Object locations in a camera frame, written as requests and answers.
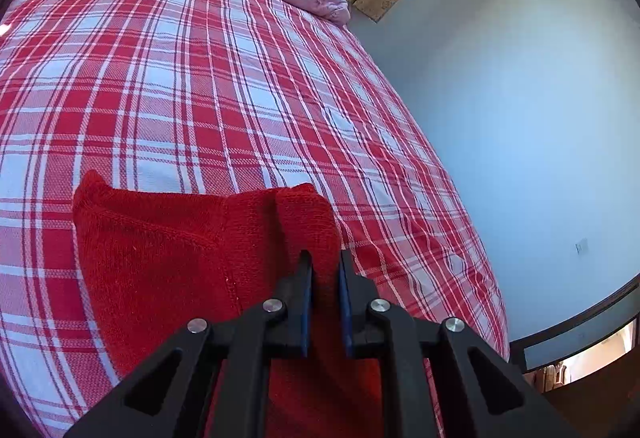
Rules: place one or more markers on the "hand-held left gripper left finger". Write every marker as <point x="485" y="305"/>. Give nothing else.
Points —
<point x="305" y="308"/>

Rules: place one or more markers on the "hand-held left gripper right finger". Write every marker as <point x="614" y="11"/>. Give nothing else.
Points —
<point x="345" y="313"/>

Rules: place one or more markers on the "red knitted sweater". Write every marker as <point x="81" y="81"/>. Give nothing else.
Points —
<point x="170" y="263"/>

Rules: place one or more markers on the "red plaid bed sheet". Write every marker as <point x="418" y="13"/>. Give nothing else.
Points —
<point x="210" y="88"/>

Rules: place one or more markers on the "dark door frame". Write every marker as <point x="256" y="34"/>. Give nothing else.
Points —
<point x="575" y="343"/>

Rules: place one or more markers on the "white wall socket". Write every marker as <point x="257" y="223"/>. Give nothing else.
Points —
<point x="581" y="246"/>

